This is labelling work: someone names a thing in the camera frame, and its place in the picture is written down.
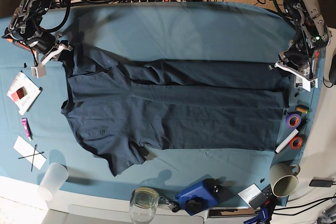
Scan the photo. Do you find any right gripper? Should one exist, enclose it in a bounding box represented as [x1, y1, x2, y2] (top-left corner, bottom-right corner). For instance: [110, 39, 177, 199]
[25, 31, 62, 63]

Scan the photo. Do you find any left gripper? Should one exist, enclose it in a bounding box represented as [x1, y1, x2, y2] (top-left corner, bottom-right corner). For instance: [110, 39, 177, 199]
[276, 40, 317, 79]

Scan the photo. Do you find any dark blue T-shirt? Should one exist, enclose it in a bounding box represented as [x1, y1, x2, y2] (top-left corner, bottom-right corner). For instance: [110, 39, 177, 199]
[60, 45, 291, 177]

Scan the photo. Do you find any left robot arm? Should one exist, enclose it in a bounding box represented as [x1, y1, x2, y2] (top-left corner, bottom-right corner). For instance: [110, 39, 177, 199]
[60, 0, 330, 86]

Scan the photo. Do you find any orange black utility knife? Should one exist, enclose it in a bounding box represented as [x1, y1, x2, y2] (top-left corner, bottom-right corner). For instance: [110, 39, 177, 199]
[6, 38, 30, 51]

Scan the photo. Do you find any purple tape roll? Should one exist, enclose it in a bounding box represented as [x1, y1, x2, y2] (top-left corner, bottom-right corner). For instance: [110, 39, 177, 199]
[285, 113, 301, 129]

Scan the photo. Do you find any white paper packet red square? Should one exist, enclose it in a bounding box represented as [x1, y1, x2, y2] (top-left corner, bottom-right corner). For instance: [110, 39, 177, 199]
[7, 72, 41, 115]

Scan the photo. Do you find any white marker pen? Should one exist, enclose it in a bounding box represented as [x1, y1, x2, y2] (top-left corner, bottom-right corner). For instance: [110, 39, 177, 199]
[275, 129, 299, 154]

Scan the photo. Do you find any red tape roll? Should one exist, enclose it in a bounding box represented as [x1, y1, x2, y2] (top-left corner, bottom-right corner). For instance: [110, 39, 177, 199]
[289, 135, 303, 150]

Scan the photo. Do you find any small purple tube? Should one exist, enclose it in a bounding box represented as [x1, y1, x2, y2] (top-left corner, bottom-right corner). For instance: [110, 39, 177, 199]
[21, 118, 32, 142]

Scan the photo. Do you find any black hairpin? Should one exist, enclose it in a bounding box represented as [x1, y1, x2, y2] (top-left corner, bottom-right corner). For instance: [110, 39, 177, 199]
[30, 144, 37, 172]
[18, 152, 44, 159]

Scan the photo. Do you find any white paper card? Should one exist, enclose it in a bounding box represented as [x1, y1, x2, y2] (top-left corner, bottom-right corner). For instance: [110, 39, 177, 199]
[13, 136, 46, 170]

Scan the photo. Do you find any beige ceramic mug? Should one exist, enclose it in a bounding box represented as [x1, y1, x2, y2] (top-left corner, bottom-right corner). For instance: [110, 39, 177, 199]
[269, 163, 301, 198]

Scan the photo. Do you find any black power adapter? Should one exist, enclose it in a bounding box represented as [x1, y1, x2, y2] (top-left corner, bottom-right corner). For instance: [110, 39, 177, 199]
[309, 178, 335, 188]

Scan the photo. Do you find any translucent plastic cup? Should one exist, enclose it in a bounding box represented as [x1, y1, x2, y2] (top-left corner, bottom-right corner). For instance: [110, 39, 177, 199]
[37, 163, 69, 201]

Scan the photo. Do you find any black remote control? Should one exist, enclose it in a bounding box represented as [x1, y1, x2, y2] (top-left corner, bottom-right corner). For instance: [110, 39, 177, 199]
[249, 184, 274, 209]

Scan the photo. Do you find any white paper note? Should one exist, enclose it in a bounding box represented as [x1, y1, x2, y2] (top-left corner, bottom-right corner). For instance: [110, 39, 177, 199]
[238, 184, 261, 205]

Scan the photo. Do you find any blue clamp bottom edge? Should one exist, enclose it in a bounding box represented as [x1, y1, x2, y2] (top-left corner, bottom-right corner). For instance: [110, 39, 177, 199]
[243, 200, 277, 224]

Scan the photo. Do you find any blue box with black knob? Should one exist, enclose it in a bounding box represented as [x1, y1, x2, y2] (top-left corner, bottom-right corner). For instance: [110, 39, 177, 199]
[175, 178, 222, 216]

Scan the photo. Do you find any clear drinking glass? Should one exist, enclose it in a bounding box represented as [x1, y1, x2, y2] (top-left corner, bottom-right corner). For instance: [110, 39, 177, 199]
[129, 187, 159, 224]

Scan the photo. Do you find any small metal padlock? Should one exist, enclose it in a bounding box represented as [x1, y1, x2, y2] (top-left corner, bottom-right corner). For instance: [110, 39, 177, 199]
[159, 195, 181, 213]

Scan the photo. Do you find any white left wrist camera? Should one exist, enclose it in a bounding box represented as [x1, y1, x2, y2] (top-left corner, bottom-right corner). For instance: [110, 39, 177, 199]
[302, 78, 318, 92]

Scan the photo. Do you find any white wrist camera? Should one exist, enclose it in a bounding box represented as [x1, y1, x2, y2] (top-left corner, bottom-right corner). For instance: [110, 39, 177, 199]
[31, 65, 46, 78]
[302, 78, 318, 92]

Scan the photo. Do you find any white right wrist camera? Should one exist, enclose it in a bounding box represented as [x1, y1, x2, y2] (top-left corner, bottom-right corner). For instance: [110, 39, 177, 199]
[31, 65, 46, 78]

